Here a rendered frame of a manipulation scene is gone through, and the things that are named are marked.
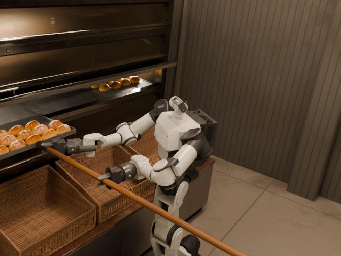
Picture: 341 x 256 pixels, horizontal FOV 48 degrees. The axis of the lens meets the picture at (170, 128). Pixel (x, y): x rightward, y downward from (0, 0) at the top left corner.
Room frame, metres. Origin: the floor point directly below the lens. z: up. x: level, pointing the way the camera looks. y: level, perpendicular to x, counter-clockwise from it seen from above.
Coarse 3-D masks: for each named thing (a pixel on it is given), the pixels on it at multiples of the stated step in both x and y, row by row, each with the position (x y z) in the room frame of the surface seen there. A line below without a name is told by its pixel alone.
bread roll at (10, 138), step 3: (6, 135) 1.89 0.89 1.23; (9, 135) 1.89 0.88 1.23; (12, 135) 1.91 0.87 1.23; (3, 138) 1.87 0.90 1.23; (6, 138) 1.87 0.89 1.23; (9, 138) 1.88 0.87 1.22; (12, 138) 1.89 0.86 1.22; (15, 138) 1.91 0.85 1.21; (0, 141) 1.86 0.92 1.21; (3, 141) 1.85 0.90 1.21; (6, 141) 1.86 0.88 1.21; (9, 141) 1.87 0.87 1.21; (12, 141) 1.88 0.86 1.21; (3, 144) 1.85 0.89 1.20; (6, 144) 1.85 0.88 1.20; (9, 144) 1.86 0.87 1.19
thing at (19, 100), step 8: (152, 64) 3.15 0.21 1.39; (168, 64) 3.11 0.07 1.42; (176, 64) 3.19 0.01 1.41; (112, 72) 2.80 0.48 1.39; (136, 72) 2.78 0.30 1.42; (144, 72) 2.85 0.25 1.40; (72, 80) 2.51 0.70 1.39; (80, 80) 2.50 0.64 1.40; (104, 80) 2.51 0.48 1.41; (112, 80) 2.57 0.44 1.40; (32, 88) 2.27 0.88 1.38; (40, 88) 2.26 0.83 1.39; (64, 88) 2.24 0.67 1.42; (72, 88) 2.29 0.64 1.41; (0, 96) 2.08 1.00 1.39; (8, 96) 2.07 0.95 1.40; (32, 96) 2.05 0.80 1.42; (40, 96) 2.09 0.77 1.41; (0, 104) 1.89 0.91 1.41; (8, 104) 1.93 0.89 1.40
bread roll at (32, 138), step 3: (30, 135) 1.93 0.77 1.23; (33, 135) 1.93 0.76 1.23; (36, 135) 1.94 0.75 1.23; (39, 135) 1.96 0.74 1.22; (27, 138) 1.91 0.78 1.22; (30, 138) 1.91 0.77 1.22; (33, 138) 1.92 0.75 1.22; (36, 138) 1.92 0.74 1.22; (39, 138) 1.94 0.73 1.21; (27, 141) 1.90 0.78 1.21; (30, 141) 1.90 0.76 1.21; (33, 141) 1.91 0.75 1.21; (36, 141) 1.92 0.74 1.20; (27, 144) 1.89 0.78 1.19
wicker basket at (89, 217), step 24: (48, 168) 2.26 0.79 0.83; (0, 192) 1.96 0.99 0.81; (24, 192) 2.07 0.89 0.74; (48, 192) 2.21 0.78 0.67; (72, 192) 2.13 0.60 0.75; (0, 216) 1.90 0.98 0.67; (24, 216) 2.02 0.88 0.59; (48, 216) 2.05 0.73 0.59; (0, 240) 1.66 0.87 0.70; (24, 240) 1.81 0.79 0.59; (48, 240) 1.71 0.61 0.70; (72, 240) 1.85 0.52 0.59
